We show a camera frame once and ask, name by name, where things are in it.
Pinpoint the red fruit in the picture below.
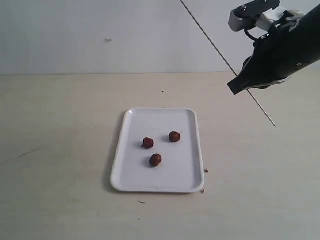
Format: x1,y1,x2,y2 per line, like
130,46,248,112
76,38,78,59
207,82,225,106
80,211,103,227
142,137,154,149
149,153,162,167
168,131,181,143

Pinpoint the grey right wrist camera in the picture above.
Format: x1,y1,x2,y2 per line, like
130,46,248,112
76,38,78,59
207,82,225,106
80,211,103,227
228,0,286,32

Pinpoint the white plastic tray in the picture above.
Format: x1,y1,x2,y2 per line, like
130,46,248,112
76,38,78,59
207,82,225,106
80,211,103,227
110,107,205,193

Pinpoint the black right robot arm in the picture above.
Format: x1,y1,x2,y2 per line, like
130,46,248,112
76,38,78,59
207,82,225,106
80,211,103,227
227,6,320,95

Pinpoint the thin metal skewer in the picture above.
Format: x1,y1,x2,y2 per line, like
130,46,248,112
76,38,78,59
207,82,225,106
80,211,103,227
179,0,277,128

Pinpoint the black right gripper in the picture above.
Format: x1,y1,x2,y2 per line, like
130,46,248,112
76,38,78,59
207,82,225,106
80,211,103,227
227,24,307,95

